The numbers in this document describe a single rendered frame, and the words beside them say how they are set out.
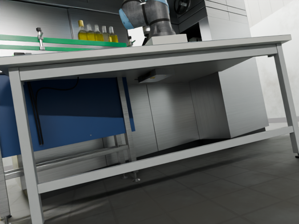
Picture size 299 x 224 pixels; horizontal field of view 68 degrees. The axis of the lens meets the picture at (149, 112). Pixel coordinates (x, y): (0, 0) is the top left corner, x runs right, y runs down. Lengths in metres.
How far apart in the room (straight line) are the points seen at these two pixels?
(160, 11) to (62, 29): 0.85
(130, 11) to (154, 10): 0.13
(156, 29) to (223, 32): 1.24
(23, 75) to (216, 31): 1.74
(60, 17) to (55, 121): 0.86
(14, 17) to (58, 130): 0.85
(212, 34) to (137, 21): 1.08
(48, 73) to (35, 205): 0.57
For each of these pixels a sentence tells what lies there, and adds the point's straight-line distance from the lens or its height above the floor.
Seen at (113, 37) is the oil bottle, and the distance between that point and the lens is 1.78.
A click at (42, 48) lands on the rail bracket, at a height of 0.89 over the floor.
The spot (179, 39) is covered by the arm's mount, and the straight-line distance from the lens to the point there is 1.22.
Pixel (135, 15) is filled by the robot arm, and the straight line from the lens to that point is 1.29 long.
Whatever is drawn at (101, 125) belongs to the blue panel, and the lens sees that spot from 1.44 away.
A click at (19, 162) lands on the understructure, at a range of 1.62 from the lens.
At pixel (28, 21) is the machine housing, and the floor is 1.19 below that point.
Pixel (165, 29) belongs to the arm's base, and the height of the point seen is 0.83.
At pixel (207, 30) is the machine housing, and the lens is 2.26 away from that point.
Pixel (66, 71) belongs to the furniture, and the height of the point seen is 0.67.
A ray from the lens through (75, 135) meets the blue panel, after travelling 1.38.
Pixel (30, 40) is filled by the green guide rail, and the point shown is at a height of 0.94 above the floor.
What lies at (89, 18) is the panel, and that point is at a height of 1.26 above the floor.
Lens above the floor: 0.38
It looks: 2 degrees up
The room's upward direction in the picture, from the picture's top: 10 degrees counter-clockwise
